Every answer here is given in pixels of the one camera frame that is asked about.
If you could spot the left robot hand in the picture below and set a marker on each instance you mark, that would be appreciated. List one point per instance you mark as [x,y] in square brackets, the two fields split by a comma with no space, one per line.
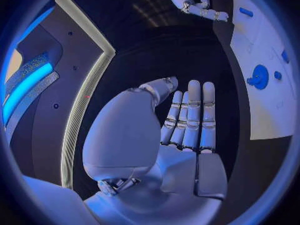
[131,135]

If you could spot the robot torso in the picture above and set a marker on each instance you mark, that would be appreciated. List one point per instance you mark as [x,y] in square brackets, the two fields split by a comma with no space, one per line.
[79,60]

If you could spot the white task board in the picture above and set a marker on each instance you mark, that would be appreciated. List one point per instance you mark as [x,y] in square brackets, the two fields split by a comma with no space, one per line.
[264,112]

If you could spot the blue peg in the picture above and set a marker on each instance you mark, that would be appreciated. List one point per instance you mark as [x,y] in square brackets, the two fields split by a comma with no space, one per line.
[278,75]

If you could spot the blue block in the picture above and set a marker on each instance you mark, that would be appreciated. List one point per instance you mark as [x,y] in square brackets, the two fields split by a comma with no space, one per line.
[285,56]

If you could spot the blue long cylinder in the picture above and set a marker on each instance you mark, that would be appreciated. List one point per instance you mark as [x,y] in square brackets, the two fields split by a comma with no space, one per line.
[246,11]

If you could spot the blue gear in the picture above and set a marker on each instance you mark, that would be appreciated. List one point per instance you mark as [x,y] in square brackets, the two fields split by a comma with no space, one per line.
[260,76]

